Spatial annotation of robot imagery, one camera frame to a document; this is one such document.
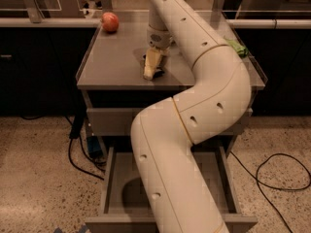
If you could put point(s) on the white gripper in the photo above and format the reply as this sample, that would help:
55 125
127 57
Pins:
157 39

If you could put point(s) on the black rxbar chocolate bar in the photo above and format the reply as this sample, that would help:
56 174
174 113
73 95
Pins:
159 72

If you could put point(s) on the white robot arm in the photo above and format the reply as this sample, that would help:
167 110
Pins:
179 197

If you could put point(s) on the grey drawer cabinet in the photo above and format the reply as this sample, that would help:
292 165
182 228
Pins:
111 76

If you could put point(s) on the grey top drawer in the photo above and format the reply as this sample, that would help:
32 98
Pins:
110 122

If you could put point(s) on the open grey middle drawer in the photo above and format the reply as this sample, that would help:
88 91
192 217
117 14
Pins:
124 206

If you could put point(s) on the red apple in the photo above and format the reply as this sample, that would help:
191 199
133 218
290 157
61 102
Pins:
110 22

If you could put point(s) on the green chip bag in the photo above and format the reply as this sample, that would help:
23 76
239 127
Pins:
241 50

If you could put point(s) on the long grey counter rail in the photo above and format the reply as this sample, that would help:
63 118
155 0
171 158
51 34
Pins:
93 22

